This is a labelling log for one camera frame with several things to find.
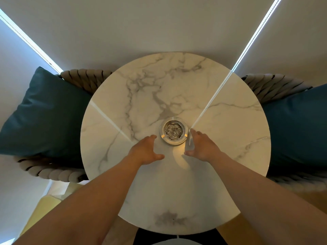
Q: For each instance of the person's left forearm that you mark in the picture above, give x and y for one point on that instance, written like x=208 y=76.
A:
x=89 y=201

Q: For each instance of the person's right hand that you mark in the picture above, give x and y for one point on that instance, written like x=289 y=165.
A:
x=204 y=149

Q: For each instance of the teal cushion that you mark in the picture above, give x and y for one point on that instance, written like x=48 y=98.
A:
x=48 y=117
x=299 y=130

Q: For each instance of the yellow seat cushion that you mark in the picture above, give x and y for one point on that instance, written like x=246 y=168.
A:
x=43 y=209

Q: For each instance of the grey crumbled ashtray filling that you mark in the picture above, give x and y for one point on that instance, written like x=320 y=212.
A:
x=174 y=130

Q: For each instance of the person's left hand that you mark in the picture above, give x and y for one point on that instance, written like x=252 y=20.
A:
x=144 y=151

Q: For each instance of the person's right forearm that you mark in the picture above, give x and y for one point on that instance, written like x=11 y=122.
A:
x=260 y=199

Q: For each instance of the person's right thumb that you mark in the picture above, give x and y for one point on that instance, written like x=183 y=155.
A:
x=189 y=152

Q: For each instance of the round glass ashtray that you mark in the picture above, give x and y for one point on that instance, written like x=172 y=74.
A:
x=162 y=136

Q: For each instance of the person's left thumb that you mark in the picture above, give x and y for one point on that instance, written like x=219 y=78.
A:
x=158 y=157

